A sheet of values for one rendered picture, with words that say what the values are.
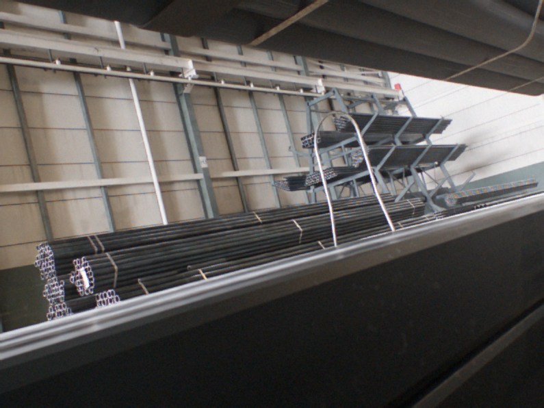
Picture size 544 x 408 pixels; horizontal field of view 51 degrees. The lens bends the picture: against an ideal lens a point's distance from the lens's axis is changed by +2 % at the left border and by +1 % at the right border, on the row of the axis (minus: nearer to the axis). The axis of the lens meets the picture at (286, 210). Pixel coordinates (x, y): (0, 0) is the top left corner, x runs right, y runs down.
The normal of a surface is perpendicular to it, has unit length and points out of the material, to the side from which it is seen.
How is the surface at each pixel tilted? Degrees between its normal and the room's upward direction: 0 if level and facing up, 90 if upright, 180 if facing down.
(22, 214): 90
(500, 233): 90
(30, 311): 90
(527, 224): 90
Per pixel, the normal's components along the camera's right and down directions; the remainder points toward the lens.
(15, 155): 0.74, -0.24
